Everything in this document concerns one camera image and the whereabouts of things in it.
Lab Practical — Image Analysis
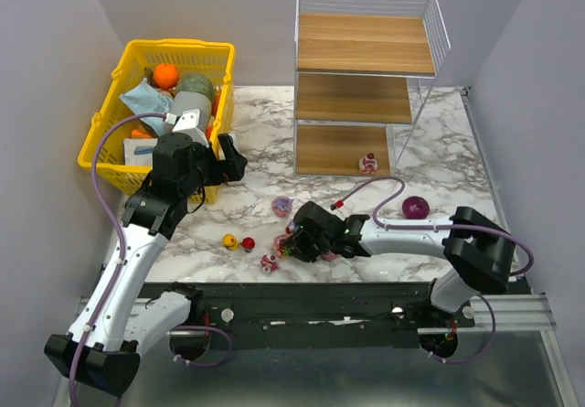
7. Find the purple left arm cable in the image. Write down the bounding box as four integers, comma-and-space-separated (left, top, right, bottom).
68, 112, 175, 407

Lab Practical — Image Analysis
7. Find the light blue snack bag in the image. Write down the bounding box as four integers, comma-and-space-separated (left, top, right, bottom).
119, 79, 173, 137

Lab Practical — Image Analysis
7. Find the green round melon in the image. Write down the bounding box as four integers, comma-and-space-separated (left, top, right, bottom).
175, 73, 216, 102

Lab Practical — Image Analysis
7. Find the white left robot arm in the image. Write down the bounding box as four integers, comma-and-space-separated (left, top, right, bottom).
45, 133, 248, 406

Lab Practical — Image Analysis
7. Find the yellow duck toy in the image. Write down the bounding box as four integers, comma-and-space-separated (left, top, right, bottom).
222, 234, 239, 251

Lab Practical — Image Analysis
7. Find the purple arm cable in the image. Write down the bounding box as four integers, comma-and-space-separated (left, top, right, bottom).
329, 177, 535, 276
68, 112, 175, 407

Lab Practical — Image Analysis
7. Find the grey brown cylinder roll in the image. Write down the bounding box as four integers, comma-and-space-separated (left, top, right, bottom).
170, 91, 212, 130

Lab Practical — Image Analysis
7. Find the purple bunny cupcake toy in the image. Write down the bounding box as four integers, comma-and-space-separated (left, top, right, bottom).
285, 220, 296, 234

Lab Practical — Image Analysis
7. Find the white bottle black cap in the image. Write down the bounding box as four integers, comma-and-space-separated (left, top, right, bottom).
228, 133, 239, 152

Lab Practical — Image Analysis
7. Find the red hair mermaid toy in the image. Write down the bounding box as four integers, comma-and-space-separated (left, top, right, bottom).
241, 237, 256, 253

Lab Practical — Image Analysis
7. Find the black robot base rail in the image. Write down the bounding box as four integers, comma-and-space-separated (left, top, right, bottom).
132, 281, 476, 351

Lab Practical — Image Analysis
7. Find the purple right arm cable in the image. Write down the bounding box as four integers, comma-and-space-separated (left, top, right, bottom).
329, 177, 535, 276

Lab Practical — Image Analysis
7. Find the pink bear green flower toy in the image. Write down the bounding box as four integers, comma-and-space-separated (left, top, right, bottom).
273, 234, 293, 258

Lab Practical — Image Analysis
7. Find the white box in basket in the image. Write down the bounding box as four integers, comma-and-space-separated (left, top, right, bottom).
123, 138, 157, 167

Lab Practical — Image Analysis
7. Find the white wire wooden shelf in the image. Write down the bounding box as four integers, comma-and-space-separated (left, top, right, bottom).
293, 0, 451, 177

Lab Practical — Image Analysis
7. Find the orange fruit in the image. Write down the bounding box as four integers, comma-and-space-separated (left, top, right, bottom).
153, 63, 180, 91

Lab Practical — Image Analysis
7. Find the purple owl pink cup toy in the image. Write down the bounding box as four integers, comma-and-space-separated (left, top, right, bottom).
271, 196, 293, 218

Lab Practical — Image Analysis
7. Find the purple onion toy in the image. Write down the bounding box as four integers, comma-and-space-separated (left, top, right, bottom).
401, 196, 431, 220

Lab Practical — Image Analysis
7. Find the pink strawberry cake toy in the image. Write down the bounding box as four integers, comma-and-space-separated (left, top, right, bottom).
358, 153, 378, 176

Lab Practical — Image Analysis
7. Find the purple bunny pink donut toy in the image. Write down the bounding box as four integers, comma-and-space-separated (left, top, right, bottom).
320, 252, 339, 262

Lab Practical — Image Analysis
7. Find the yellow plastic basket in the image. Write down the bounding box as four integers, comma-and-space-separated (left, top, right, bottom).
77, 37, 236, 205

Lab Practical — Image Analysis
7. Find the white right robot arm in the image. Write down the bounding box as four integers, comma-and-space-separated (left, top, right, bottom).
281, 202, 516, 314

